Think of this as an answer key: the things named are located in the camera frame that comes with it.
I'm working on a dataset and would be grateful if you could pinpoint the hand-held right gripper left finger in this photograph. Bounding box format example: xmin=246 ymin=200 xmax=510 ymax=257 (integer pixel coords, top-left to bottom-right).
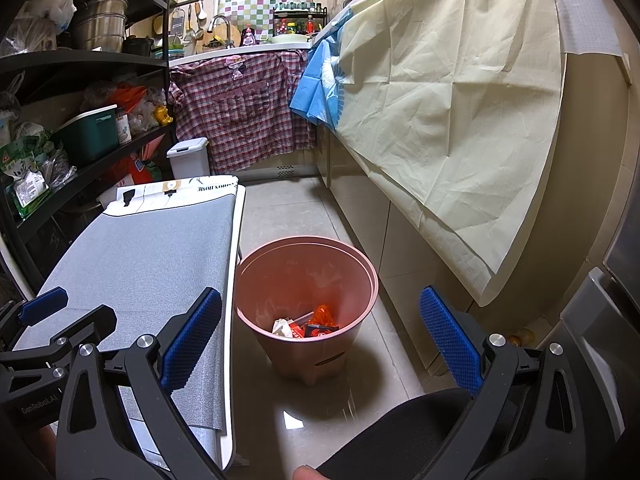
xmin=56 ymin=287 xmax=231 ymax=480

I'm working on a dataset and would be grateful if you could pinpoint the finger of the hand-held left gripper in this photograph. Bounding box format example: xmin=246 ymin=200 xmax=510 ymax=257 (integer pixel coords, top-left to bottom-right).
xmin=0 ymin=286 xmax=69 ymax=333
xmin=49 ymin=305 xmax=118 ymax=352

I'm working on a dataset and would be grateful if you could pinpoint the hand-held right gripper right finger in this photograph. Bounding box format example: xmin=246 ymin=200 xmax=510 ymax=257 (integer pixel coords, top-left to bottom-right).
xmin=419 ymin=286 xmax=586 ymax=480

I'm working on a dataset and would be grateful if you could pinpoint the pink plastic bin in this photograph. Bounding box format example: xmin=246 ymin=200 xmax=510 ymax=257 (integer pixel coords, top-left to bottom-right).
xmin=235 ymin=239 xmax=381 ymax=388

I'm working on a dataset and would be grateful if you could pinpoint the orange plastic bag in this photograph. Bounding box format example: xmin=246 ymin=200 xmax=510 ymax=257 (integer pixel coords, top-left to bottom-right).
xmin=305 ymin=304 xmax=341 ymax=331

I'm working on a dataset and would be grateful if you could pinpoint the person's left forearm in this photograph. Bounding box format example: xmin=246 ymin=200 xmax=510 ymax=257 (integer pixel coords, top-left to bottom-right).
xmin=20 ymin=425 xmax=58 ymax=480

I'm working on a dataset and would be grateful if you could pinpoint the grey table mat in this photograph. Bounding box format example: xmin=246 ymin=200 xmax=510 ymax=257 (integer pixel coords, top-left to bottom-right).
xmin=12 ymin=180 xmax=240 ymax=431

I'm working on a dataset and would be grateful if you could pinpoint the beige kitchen cabinet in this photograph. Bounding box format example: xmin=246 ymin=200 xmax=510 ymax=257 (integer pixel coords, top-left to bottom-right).
xmin=315 ymin=120 xmax=566 ymax=376

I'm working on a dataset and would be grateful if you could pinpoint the green snack packet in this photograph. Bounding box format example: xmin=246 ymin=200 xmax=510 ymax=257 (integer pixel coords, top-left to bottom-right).
xmin=0 ymin=137 xmax=53 ymax=218

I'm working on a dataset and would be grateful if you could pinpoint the white printed plastic bag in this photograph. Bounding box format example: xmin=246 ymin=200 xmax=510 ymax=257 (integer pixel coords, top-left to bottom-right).
xmin=102 ymin=175 xmax=241 ymax=216

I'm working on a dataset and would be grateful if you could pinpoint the red carton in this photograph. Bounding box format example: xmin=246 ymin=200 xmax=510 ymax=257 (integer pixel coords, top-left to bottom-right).
xmin=131 ymin=155 xmax=166 ymax=185

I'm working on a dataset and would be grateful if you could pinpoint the green storage box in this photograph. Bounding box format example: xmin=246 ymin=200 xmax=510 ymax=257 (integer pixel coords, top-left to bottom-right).
xmin=52 ymin=105 xmax=121 ymax=163

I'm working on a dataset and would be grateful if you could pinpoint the white lidded bin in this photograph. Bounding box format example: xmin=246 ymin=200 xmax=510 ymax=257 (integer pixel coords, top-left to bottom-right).
xmin=166 ymin=137 xmax=211 ymax=178

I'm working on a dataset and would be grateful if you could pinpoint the clear bag of garlic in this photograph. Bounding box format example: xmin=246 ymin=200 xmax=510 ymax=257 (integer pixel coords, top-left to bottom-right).
xmin=127 ymin=87 xmax=166 ymax=133

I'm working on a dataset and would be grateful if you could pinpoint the red plastic bag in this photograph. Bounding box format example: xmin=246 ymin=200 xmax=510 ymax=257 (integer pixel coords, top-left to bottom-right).
xmin=107 ymin=82 xmax=148 ymax=111

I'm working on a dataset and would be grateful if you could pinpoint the cream cloth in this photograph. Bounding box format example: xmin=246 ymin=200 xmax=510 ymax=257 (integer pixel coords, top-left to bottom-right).
xmin=332 ymin=0 xmax=568 ymax=306

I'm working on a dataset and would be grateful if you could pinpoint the plaid shirt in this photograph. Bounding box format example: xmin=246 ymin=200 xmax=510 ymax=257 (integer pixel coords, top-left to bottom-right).
xmin=167 ymin=50 xmax=318 ymax=173

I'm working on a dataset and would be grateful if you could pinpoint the black shelf rack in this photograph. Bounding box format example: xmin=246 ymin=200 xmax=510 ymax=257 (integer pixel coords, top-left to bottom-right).
xmin=0 ymin=0 xmax=178 ymax=291

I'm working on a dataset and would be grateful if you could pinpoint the black pot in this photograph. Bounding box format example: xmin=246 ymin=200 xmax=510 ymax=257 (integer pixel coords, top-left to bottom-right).
xmin=122 ymin=35 xmax=155 ymax=57

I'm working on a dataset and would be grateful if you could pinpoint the blue patterned cloth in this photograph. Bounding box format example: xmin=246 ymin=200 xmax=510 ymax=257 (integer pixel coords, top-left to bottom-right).
xmin=290 ymin=10 xmax=351 ymax=126

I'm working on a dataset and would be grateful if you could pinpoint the steel pot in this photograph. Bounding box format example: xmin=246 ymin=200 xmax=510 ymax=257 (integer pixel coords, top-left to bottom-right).
xmin=75 ymin=0 xmax=128 ymax=53

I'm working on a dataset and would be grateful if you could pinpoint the metal faucet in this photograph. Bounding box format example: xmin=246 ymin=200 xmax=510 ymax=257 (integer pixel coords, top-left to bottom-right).
xmin=207 ymin=15 xmax=233 ymax=48

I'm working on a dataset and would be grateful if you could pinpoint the black spice rack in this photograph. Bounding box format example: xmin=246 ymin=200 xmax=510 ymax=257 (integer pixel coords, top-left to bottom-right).
xmin=272 ymin=2 xmax=328 ymax=36

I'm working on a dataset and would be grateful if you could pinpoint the white embossed sheet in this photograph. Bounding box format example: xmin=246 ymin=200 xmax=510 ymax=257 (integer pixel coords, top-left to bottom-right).
xmin=547 ymin=0 xmax=631 ymax=81

